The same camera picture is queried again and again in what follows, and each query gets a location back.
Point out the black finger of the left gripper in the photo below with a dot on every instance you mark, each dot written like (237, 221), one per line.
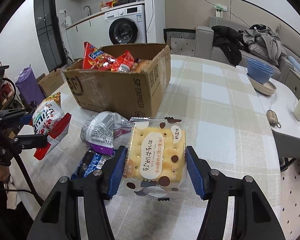
(29, 141)

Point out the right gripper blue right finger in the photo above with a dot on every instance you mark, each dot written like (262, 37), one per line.
(254, 217)

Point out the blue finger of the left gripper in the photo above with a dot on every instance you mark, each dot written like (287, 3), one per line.
(22, 118)

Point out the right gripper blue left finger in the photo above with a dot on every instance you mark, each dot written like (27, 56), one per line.
(58, 217)

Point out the white red snack bag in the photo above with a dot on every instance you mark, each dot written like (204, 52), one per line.
(50, 120)

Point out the blue cookie packet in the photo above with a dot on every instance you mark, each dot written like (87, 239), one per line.
(90, 162)

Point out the silver purple snack bag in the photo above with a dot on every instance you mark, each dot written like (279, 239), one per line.
(100, 130)

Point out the clear cracker packet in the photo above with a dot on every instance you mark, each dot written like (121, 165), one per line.
(155, 163)

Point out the red chip snack bag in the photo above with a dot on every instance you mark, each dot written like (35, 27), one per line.
(96, 59)

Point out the red chocolate pie packet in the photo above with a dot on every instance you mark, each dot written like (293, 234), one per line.
(124, 63)

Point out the person's left hand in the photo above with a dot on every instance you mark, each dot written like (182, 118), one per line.
(4, 173)

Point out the small cardboard box on floor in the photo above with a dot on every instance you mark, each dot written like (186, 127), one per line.
(50, 83)

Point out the beige key pouch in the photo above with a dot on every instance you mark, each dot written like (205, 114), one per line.
(272, 119)

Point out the white electric kettle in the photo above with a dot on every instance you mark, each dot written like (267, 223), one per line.
(67, 21)

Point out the SF Express cardboard box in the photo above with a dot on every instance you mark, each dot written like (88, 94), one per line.
(129, 94)

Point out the white kitchen cabinet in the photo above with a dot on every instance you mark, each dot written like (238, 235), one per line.
(94, 31)

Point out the orange snack bag in box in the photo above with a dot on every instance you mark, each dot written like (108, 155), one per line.
(140, 66)

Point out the beige plate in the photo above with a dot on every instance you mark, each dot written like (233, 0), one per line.
(267, 88)

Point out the white washing machine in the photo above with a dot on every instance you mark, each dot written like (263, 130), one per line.
(127, 25)

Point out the blue bowl stack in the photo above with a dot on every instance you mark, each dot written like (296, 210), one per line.
(259, 71)

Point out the blue pillow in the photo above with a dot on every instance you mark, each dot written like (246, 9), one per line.
(294, 62)

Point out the grey sofa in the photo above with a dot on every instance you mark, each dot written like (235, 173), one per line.
(290, 40)

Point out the grey hoodie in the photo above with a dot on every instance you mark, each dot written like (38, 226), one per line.
(264, 43)

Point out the black jacket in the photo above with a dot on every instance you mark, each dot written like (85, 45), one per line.
(229, 41)

